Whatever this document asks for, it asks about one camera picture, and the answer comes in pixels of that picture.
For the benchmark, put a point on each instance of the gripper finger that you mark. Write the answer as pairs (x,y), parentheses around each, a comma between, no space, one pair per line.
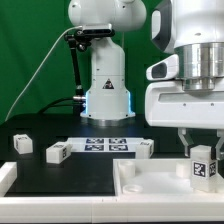
(219,147)
(186,140)

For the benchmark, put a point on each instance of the white front fence wall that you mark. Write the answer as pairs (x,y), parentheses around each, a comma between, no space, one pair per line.
(99,210)

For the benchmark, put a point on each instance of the white left fence wall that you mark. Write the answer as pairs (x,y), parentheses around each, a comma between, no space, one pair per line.
(8,174)

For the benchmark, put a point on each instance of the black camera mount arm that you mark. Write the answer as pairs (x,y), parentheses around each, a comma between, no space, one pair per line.
(78,98)

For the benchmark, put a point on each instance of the mounted grey camera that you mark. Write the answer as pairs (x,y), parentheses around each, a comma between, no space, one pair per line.
(98,30)

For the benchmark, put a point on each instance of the tag marker sheet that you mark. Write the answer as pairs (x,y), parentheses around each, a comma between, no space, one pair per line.
(100,144)

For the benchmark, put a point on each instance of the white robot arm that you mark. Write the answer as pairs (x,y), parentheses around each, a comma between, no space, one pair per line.
(186,89)

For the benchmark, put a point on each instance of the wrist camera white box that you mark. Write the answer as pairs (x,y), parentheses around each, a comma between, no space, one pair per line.
(164,70)

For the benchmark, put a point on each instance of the white square table top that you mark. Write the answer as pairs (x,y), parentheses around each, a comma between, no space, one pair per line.
(152,176)

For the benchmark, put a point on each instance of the white fence wall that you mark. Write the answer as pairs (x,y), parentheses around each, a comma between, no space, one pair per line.
(99,210)
(8,174)

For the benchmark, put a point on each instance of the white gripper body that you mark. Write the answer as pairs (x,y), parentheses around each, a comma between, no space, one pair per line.
(168,105)

